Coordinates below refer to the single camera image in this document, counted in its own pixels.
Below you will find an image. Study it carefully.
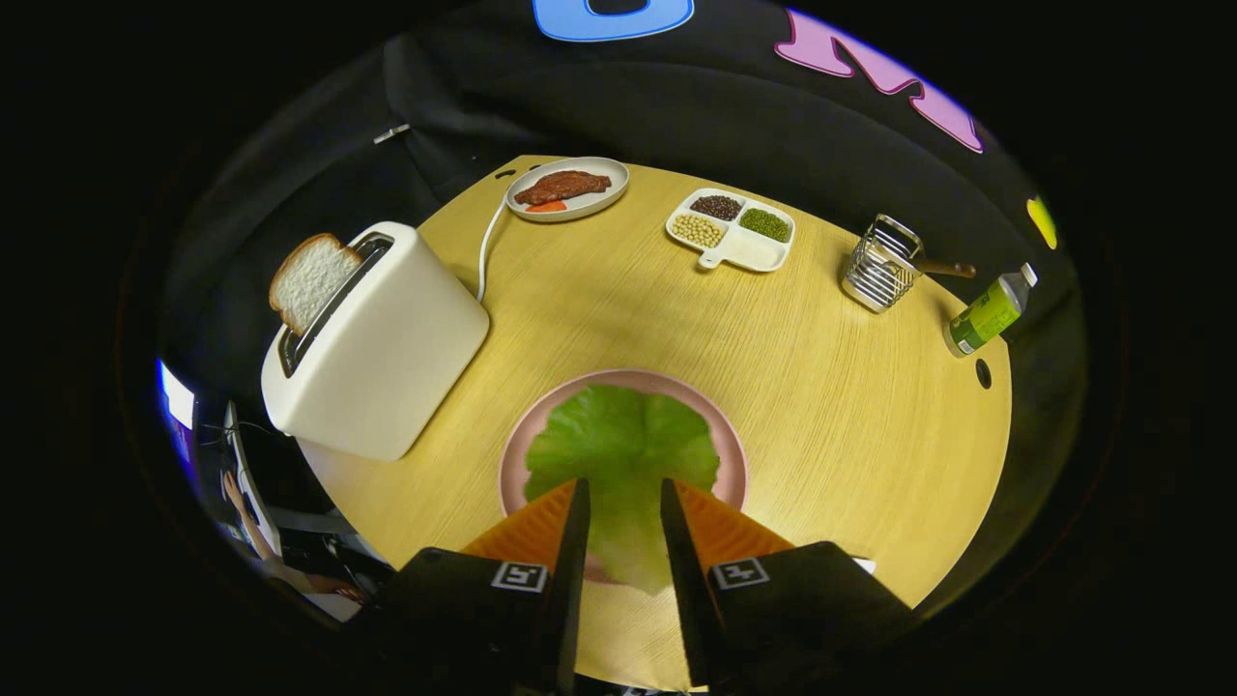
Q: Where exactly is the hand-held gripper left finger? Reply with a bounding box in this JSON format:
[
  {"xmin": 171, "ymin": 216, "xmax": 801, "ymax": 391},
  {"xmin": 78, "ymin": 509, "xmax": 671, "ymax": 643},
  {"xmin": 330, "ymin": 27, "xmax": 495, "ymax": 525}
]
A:
[{"xmin": 343, "ymin": 477, "xmax": 592, "ymax": 696}]

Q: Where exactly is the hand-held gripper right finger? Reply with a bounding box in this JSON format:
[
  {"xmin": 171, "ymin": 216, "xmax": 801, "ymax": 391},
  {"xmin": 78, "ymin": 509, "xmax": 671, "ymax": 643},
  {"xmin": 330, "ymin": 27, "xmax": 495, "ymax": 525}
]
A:
[{"xmin": 660, "ymin": 477, "xmax": 917, "ymax": 692}]

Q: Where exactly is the green lettuce leaf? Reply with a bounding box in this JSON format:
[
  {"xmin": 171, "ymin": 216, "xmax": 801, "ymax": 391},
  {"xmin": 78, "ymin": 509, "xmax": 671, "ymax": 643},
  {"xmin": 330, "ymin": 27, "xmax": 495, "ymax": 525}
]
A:
[{"xmin": 524, "ymin": 384, "xmax": 721, "ymax": 593}]

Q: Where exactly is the white bread slice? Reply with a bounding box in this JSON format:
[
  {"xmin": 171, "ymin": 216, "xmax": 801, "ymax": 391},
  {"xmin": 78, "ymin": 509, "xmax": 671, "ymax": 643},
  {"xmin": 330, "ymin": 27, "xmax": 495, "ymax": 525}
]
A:
[{"xmin": 269, "ymin": 233, "xmax": 363, "ymax": 336}]

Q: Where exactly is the pink plate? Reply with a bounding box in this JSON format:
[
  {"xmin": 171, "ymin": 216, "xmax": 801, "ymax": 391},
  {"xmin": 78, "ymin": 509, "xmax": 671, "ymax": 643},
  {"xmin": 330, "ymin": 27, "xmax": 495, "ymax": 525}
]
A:
[{"xmin": 499, "ymin": 368, "xmax": 750, "ymax": 586}]

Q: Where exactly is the white toaster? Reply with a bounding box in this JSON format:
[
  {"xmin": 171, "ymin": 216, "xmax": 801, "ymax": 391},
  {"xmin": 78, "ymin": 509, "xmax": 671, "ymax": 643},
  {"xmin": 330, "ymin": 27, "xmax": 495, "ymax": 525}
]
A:
[{"xmin": 261, "ymin": 221, "xmax": 491, "ymax": 462}]

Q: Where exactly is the white divided dish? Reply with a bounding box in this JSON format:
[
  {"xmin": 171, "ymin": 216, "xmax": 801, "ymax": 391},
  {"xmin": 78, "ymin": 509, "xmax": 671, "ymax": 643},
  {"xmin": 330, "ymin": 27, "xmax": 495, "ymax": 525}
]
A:
[{"xmin": 665, "ymin": 188, "xmax": 796, "ymax": 273}]

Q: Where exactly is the pile of yellow soybeans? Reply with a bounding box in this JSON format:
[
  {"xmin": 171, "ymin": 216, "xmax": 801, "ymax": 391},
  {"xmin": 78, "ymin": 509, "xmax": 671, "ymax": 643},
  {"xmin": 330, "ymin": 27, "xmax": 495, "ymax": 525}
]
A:
[{"xmin": 671, "ymin": 213, "xmax": 727, "ymax": 249}]

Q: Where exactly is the pile of green beans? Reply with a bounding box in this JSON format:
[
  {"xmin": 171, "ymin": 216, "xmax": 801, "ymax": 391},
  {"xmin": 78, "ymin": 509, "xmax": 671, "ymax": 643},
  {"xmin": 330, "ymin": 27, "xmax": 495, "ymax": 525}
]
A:
[{"xmin": 739, "ymin": 207, "xmax": 791, "ymax": 243}]

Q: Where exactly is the round white plate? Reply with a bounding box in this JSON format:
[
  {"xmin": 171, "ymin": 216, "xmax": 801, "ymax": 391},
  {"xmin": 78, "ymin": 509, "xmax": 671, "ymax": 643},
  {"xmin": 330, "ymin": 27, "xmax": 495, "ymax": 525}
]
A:
[{"xmin": 505, "ymin": 157, "xmax": 630, "ymax": 224}]

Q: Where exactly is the brown steak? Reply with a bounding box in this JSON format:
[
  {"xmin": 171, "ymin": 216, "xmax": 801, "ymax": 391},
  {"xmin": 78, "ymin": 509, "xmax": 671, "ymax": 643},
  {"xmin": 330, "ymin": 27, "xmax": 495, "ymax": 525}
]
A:
[{"xmin": 514, "ymin": 170, "xmax": 613, "ymax": 206}]

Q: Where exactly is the green label bottle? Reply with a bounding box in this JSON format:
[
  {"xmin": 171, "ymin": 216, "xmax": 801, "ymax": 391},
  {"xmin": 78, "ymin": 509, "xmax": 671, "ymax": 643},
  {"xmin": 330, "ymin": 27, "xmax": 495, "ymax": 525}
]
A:
[{"xmin": 943, "ymin": 262, "xmax": 1039, "ymax": 359}]

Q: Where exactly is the bright lit panel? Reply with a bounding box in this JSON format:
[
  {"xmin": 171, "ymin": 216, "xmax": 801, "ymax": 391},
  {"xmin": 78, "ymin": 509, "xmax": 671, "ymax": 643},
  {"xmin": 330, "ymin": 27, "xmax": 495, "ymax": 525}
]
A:
[{"xmin": 158, "ymin": 360, "xmax": 197, "ymax": 431}]

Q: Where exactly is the black backdrop cloth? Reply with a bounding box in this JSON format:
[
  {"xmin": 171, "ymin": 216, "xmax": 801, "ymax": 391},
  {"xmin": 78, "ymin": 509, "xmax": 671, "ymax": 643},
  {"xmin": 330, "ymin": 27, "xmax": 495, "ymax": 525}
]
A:
[{"xmin": 159, "ymin": 0, "xmax": 1088, "ymax": 620}]

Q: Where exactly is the white toaster cable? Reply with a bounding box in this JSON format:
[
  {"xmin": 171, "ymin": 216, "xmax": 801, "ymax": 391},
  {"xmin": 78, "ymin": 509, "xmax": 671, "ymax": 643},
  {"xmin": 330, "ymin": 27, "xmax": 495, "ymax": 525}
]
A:
[{"xmin": 475, "ymin": 198, "xmax": 511, "ymax": 303}]

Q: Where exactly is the metal wire rack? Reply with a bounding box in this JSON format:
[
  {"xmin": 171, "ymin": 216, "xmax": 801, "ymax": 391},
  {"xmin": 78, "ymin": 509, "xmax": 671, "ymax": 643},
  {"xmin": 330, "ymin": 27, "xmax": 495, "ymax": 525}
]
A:
[{"xmin": 841, "ymin": 214, "xmax": 925, "ymax": 314}]

